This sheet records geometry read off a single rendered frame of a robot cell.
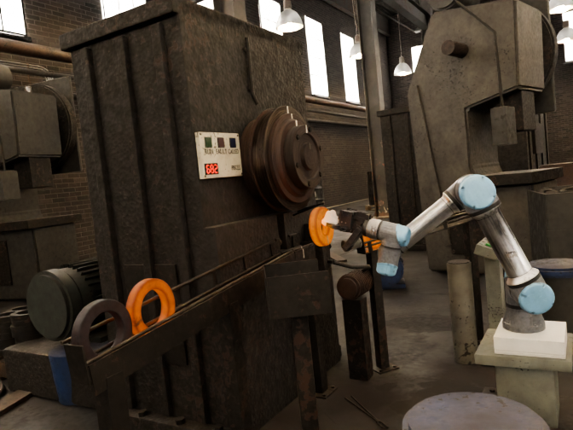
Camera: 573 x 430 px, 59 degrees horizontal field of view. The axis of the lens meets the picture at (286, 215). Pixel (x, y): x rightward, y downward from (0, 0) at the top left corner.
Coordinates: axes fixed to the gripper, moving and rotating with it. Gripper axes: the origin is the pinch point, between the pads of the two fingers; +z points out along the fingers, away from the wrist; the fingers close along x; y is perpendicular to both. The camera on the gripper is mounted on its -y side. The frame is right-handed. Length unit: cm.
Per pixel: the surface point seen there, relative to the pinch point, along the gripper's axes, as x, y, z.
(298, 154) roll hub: -13.1, 23.2, 20.9
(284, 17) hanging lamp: -800, 220, 524
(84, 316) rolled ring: 95, -16, 20
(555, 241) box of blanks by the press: -213, -28, -80
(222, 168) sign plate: 14.5, 15.5, 40.3
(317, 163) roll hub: -29.8, 19.0, 19.8
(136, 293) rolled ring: 77, -15, 20
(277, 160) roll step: -3.4, 20.3, 25.4
